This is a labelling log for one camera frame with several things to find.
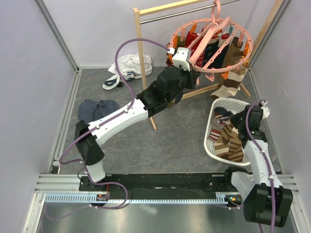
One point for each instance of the pink round clip hanger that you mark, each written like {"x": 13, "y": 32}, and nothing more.
{"x": 217, "y": 34}

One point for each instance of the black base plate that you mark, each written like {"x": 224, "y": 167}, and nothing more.
{"x": 174, "y": 185}

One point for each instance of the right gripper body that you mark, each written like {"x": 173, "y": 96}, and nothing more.
{"x": 236, "y": 120}

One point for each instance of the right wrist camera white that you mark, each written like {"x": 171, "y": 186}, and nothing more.
{"x": 265, "y": 110}

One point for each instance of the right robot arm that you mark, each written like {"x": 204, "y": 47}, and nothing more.
{"x": 265, "y": 199}

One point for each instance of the dark navy sock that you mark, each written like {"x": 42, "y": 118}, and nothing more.
{"x": 222, "y": 111}

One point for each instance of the red christmas sock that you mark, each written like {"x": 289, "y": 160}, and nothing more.
{"x": 189, "y": 39}

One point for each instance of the white laundry basket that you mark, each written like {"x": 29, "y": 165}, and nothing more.
{"x": 235, "y": 106}

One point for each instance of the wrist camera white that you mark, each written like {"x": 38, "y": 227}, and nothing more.
{"x": 265, "y": 110}
{"x": 179, "y": 57}

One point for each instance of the navy christmas sock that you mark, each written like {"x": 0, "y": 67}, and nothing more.
{"x": 178, "y": 97}

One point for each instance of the blue grey cloth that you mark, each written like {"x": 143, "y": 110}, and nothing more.
{"x": 90, "y": 111}

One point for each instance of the red white striped sock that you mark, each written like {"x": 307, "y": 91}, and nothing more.
{"x": 217, "y": 124}

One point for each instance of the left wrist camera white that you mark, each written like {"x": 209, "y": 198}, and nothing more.
{"x": 179, "y": 57}

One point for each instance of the brown striped sock in basket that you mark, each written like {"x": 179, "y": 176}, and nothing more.
{"x": 228, "y": 146}

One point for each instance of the white cloth bag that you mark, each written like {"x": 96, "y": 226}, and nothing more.
{"x": 129, "y": 66}

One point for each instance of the white cable duct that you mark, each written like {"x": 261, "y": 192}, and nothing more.
{"x": 220, "y": 198}

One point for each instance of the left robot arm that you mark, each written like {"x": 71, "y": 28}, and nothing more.
{"x": 89, "y": 137}

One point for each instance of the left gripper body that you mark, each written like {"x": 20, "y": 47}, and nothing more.
{"x": 187, "y": 80}

